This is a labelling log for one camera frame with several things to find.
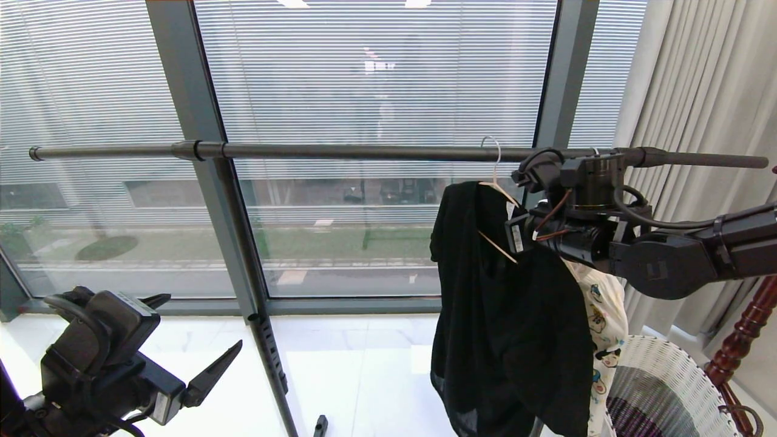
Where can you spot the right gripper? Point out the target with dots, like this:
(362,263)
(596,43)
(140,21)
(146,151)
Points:
(570,240)

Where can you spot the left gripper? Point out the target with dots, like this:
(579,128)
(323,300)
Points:
(127,382)

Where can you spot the cream printed garment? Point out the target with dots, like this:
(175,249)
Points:
(607,328)

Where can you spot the black garment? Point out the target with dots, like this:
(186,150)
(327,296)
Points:
(498,315)

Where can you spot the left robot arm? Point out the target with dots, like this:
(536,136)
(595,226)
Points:
(36,422)

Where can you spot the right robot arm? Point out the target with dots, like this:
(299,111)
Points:
(668,264)

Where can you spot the white laundry basket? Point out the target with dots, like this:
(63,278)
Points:
(661,370)

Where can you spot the black clothes rack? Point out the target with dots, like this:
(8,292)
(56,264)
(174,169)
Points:
(364,152)

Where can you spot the dark red wooden stand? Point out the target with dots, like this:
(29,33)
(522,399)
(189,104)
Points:
(743,340)

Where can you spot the beige curtain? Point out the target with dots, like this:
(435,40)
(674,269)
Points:
(692,79)

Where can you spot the window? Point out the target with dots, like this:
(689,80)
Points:
(364,79)

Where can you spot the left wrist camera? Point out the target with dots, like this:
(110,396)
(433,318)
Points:
(121,328)

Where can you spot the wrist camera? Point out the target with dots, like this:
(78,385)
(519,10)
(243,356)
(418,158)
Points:
(598,176)
(121,328)

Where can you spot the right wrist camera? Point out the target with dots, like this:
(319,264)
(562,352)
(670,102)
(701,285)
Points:
(598,176)

